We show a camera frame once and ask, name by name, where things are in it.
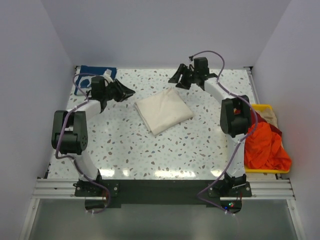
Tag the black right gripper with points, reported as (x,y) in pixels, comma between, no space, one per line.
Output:
(182,70)

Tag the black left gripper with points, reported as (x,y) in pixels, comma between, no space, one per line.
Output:
(123,92)

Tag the cream white t shirt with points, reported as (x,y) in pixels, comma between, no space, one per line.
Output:
(163,110)

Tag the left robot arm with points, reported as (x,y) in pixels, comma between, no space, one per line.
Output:
(70,137)

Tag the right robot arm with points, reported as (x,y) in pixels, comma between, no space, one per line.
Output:
(235,117)

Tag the folded blue printed t shirt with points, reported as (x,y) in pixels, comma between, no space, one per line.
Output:
(84,81)

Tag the yellow plastic bin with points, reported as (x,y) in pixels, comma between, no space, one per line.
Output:
(254,125)

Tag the beige t shirt in bin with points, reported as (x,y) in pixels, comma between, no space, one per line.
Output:
(269,116)

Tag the orange t shirt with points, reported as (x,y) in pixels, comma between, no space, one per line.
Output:
(263,150)

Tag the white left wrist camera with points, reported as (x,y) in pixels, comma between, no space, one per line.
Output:
(107,75)

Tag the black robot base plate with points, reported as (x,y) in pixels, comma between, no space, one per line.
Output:
(112,193)

